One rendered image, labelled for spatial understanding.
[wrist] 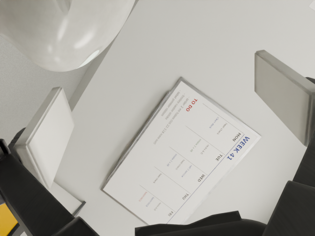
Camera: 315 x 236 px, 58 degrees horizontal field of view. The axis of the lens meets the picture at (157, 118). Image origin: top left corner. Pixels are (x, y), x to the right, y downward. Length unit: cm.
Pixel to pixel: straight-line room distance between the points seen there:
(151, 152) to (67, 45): 323
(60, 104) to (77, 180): 381
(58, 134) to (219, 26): 303
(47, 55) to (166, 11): 301
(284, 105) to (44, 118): 13
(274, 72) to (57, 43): 16
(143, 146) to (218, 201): 111
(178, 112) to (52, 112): 309
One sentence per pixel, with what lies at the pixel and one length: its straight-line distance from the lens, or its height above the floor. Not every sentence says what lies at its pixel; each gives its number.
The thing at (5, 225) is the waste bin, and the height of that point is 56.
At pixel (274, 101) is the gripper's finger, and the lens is 18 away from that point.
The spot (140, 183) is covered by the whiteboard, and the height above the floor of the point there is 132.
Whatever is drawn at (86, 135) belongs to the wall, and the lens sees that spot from 369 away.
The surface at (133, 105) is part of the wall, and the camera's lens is 337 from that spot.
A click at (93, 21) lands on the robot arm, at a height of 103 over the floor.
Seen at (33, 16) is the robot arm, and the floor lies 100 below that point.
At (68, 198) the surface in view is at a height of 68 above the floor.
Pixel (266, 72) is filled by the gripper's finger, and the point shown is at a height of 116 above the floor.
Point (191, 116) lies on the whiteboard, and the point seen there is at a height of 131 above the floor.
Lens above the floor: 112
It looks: 2 degrees down
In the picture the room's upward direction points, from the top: 127 degrees clockwise
